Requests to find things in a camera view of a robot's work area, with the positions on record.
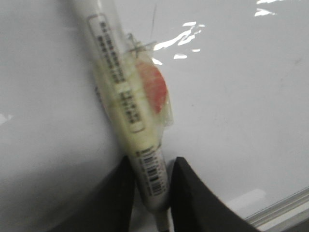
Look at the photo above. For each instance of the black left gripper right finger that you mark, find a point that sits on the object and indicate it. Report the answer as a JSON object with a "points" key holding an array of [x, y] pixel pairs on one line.
{"points": [[195, 208]]}

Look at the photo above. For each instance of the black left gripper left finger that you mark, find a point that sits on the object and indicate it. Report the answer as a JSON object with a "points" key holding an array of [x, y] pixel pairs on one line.
{"points": [[109, 207]]}

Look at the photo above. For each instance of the white whiteboard marker with tape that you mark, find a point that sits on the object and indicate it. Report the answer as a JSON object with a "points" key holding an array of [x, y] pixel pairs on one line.
{"points": [[134, 96]]}

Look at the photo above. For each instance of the white whiteboard with aluminium frame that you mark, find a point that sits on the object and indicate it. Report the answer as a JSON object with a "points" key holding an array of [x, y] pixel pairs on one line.
{"points": [[238, 78]]}

